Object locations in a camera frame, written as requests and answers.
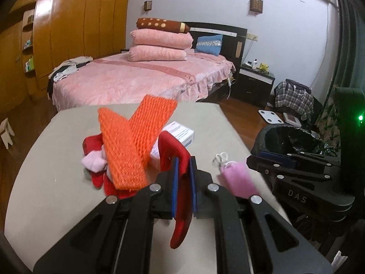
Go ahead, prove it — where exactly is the yellow plush toy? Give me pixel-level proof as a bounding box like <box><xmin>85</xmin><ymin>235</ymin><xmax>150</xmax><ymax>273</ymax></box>
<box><xmin>259</xmin><ymin>63</ymin><xmax>269</xmax><ymax>74</ymax></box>

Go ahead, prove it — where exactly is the red knit glove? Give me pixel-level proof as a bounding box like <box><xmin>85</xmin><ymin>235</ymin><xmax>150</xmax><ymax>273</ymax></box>
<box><xmin>81</xmin><ymin>134</ymin><xmax>137</xmax><ymax>199</ymax></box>
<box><xmin>158</xmin><ymin>131</ymin><xmax>192</xmax><ymax>249</ymax></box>

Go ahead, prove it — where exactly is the bed with pink cover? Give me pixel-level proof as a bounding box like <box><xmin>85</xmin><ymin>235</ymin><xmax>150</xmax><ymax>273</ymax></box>
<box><xmin>51</xmin><ymin>50</ymin><xmax>236</xmax><ymax>111</ymax></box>

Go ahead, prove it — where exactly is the dark patterned curtain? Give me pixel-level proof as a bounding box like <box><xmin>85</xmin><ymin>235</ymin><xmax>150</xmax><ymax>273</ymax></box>
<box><xmin>316</xmin><ymin>0</ymin><xmax>364</xmax><ymax>152</ymax></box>

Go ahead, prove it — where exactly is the white blue cardboard box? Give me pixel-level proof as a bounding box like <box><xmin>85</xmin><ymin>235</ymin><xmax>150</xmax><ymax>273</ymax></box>
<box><xmin>150</xmin><ymin>121</ymin><xmax>195</xmax><ymax>160</ymax></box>

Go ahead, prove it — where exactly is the black trash bin with liner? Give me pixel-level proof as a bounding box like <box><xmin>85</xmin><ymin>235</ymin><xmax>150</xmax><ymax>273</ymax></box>
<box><xmin>251</xmin><ymin>124</ymin><xmax>341</xmax><ymax>165</ymax></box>

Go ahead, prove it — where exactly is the brown dotted bolster pillow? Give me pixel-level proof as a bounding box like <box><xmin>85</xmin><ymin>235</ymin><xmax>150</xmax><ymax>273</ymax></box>
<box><xmin>136</xmin><ymin>17</ymin><xmax>190</xmax><ymax>33</ymax></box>

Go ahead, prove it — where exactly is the wall lamp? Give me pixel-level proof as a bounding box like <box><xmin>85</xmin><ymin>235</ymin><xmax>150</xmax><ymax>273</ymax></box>
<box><xmin>143</xmin><ymin>0</ymin><xmax>152</xmax><ymax>12</ymax></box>
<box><xmin>249</xmin><ymin>0</ymin><xmax>263</xmax><ymax>14</ymax></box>

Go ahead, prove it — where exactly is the wall socket plate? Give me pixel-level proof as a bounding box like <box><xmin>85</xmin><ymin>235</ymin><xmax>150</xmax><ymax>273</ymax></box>
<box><xmin>246</xmin><ymin>33</ymin><xmax>258</xmax><ymax>42</ymax></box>

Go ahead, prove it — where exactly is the blue cushion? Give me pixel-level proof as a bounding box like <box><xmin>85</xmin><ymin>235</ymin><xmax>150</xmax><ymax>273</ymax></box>
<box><xmin>195</xmin><ymin>35</ymin><xmax>223</xmax><ymax>56</ymax></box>

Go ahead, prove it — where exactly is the plaid shirt on chair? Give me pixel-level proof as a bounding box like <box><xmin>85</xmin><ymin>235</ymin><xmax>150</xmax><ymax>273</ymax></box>
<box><xmin>274</xmin><ymin>79</ymin><xmax>314</xmax><ymax>121</ymax></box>

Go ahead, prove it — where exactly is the right wall lamp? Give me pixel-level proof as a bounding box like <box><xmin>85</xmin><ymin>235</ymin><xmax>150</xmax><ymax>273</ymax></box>
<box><xmin>249</xmin><ymin>0</ymin><xmax>263</xmax><ymax>14</ymax></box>

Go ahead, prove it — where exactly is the clothes pile on bed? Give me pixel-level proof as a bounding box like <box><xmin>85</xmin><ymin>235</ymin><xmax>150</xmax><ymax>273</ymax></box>
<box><xmin>47</xmin><ymin>56</ymin><xmax>93</xmax><ymax>99</ymax></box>

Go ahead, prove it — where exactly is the orange foam net sleeve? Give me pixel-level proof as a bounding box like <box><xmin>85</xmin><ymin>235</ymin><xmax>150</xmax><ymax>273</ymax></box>
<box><xmin>129</xmin><ymin>95</ymin><xmax>177</xmax><ymax>167</ymax></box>
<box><xmin>98</xmin><ymin>107</ymin><xmax>148</xmax><ymax>190</ymax></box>

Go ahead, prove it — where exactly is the book on floor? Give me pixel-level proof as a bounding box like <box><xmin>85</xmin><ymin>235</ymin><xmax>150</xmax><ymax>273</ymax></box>
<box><xmin>283</xmin><ymin>113</ymin><xmax>301</xmax><ymax>128</ymax></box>

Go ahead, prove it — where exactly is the black nightstand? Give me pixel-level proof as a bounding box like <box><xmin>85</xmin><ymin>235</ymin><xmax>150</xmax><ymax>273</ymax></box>
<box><xmin>232</xmin><ymin>66</ymin><xmax>275</xmax><ymax>109</ymax></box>

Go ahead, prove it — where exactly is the black headboard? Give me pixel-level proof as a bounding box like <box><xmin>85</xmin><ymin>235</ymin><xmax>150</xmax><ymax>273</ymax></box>
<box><xmin>185</xmin><ymin>22</ymin><xmax>248</xmax><ymax>71</ymax></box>

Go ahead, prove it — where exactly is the pink knotted sock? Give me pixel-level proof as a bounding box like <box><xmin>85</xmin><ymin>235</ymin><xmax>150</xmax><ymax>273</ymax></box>
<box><xmin>81</xmin><ymin>145</ymin><xmax>111</xmax><ymax>179</ymax></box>

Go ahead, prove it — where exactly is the wooden wardrobe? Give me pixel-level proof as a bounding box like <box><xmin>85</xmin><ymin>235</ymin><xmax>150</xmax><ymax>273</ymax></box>
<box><xmin>1</xmin><ymin>0</ymin><xmax>128</xmax><ymax>113</ymax></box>

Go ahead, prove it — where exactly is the small white stool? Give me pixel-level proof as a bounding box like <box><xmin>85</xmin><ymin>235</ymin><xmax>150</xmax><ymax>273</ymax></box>
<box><xmin>0</xmin><ymin>118</ymin><xmax>15</xmax><ymax>150</ymax></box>

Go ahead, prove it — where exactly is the left wall lamp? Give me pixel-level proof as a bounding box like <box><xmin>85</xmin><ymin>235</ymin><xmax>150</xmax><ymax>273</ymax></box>
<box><xmin>143</xmin><ymin>0</ymin><xmax>152</xmax><ymax>12</ymax></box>

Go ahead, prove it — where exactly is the lower pink pillow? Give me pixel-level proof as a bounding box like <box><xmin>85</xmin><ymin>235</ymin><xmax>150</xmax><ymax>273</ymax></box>
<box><xmin>129</xmin><ymin>45</ymin><xmax>188</xmax><ymax>62</ymax></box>

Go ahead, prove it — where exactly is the white bathroom scale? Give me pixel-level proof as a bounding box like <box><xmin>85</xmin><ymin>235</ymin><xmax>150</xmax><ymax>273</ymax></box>
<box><xmin>258</xmin><ymin>110</ymin><xmax>284</xmax><ymax>124</ymax></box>

